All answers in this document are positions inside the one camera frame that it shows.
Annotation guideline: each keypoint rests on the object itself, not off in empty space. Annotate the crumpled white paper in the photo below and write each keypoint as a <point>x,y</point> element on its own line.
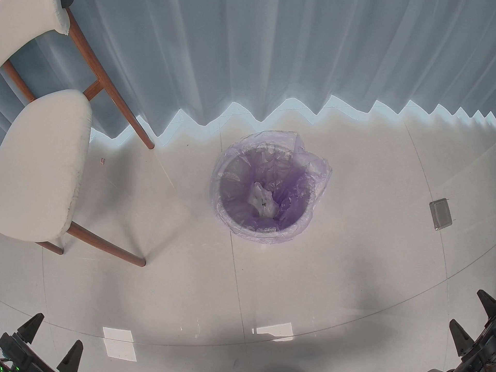
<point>263,202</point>

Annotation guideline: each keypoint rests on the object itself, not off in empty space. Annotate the pale blue curtain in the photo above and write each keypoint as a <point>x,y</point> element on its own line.
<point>252,41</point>

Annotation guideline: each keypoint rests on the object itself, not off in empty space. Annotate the white trash bin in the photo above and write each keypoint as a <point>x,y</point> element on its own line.
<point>228,192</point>

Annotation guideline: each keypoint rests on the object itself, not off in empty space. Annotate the purple plastic bag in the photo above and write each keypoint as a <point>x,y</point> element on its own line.
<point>294,184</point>

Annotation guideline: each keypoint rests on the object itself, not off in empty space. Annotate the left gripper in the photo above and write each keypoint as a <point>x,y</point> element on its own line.
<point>19,357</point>

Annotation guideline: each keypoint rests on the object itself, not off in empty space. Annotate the white cushioned wooden chair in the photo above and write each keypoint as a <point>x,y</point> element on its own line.
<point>42,149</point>

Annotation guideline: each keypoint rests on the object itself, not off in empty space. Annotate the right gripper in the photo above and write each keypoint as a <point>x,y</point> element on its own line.
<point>482,357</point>

